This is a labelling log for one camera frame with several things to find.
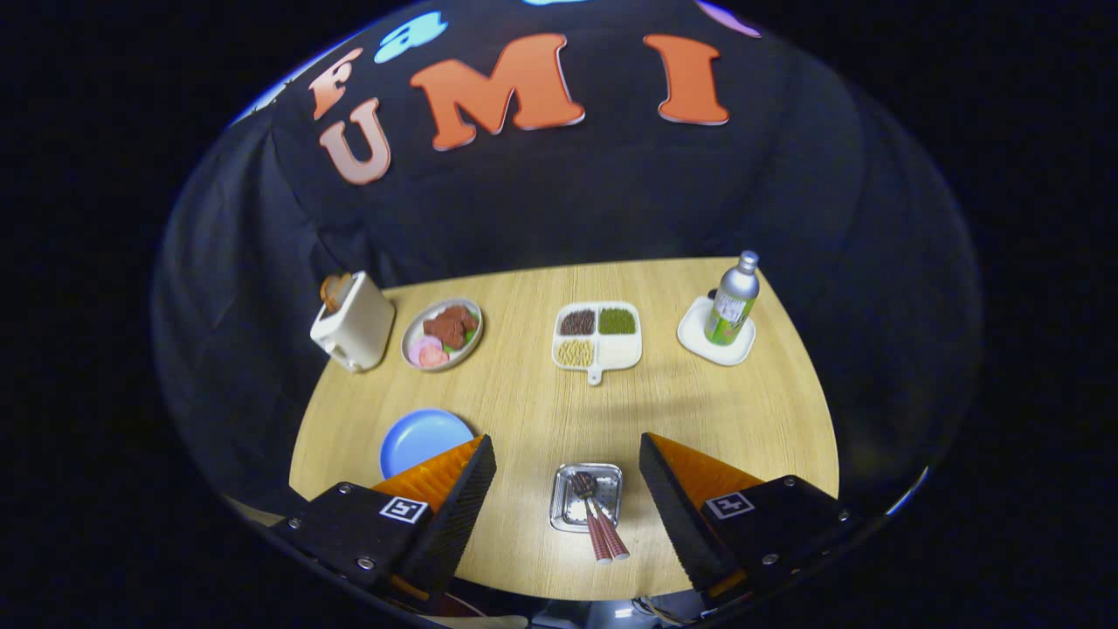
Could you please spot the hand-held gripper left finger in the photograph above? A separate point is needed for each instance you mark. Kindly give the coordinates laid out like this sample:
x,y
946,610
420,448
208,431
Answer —
x,y
456,511

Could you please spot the brown steak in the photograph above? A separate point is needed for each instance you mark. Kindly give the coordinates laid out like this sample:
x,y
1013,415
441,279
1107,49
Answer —
x,y
447,328

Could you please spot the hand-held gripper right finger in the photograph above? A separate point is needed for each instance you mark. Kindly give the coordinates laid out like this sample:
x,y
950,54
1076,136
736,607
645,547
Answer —
x,y
677,511

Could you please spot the brown toast slice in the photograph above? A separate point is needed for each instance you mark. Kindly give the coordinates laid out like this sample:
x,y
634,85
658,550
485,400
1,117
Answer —
x,y
334,293

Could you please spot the white square coaster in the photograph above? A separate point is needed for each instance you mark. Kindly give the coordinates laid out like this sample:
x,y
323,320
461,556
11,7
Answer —
x,y
699,336

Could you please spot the cream oval plate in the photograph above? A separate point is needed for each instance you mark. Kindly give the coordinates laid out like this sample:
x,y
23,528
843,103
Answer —
x,y
414,342

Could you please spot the white divided dish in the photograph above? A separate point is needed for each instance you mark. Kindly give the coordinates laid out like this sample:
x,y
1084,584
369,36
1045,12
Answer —
x,y
618,351

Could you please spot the pink ham slices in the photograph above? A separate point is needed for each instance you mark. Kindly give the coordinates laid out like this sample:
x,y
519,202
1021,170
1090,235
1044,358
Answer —
x,y
428,353

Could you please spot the white toaster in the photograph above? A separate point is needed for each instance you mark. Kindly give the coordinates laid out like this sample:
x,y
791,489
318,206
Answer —
x,y
358,328

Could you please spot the green mung beans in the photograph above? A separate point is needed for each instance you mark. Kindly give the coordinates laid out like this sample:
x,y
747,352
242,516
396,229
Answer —
x,y
617,321

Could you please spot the silver bottle green label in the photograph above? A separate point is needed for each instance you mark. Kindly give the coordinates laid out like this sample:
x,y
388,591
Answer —
x,y
732,306

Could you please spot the blue round plate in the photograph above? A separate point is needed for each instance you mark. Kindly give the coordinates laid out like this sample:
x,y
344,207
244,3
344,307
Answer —
x,y
424,441

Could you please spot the green lettuce leaf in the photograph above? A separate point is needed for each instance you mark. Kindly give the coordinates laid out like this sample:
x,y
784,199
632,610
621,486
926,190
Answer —
x,y
468,339

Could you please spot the dark brown beans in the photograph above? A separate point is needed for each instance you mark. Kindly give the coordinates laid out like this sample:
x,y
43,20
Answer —
x,y
577,322

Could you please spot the yellow soybeans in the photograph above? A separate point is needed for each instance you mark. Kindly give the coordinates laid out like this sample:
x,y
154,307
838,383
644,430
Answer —
x,y
576,352

